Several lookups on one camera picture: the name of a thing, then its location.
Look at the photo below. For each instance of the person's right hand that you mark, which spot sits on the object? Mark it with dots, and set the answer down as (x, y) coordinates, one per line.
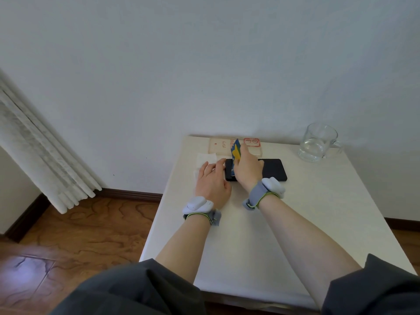
(249, 170)

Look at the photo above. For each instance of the person's left hand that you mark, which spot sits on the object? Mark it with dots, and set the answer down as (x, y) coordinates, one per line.
(213, 185)

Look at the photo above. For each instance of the blue card yellow star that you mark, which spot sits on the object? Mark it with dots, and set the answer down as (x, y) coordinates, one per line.
(236, 150)

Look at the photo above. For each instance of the person's right forearm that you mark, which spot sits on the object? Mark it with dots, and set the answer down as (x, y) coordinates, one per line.
(308, 246)

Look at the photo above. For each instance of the person's left forearm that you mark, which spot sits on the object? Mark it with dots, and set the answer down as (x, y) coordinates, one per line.
(187, 249)

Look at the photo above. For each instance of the clear phone case red print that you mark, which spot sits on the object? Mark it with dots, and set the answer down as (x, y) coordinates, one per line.
(223, 145)

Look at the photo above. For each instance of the white wipe tissues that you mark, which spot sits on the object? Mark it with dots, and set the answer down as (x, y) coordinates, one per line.
(206, 160)

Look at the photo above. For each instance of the glass mug with water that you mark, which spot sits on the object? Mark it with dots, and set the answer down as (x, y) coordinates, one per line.
(316, 142)

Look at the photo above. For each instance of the dark grey shirt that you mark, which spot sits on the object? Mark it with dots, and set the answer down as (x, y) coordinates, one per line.
(137, 291)

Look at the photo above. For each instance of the white curtain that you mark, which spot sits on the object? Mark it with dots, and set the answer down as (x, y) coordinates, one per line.
(42, 154)

